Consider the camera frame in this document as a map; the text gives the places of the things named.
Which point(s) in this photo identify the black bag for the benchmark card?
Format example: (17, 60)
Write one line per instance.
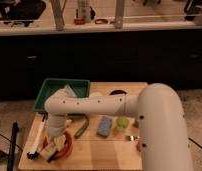
(23, 12)

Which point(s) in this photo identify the black pole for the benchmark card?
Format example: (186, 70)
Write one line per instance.
(10, 162)

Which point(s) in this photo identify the wooden board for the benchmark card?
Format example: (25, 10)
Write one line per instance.
(90, 152)

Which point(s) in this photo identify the white bottle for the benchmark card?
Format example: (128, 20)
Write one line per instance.
(84, 10)

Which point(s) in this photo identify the red bowl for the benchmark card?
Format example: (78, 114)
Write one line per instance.
(65, 152)

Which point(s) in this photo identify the green curved vegetable toy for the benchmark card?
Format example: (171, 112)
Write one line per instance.
(83, 128)

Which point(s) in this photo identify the orange fruit toy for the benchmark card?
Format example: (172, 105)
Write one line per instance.
(139, 146)

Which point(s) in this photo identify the green plastic tray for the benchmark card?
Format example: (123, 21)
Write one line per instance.
(81, 88)

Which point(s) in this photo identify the blue sponge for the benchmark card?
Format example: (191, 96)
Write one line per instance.
(104, 126)

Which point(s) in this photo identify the silver fork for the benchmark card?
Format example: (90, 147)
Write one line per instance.
(132, 138)

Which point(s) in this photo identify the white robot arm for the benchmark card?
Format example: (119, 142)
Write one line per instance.
(158, 108)

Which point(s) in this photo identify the white eraser block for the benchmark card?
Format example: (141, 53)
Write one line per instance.
(47, 154)

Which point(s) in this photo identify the green plastic cup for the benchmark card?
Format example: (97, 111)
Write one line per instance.
(121, 124)

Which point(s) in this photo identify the small brown object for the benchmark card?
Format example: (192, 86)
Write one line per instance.
(136, 124)

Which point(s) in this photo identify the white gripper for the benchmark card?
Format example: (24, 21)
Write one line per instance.
(59, 141)

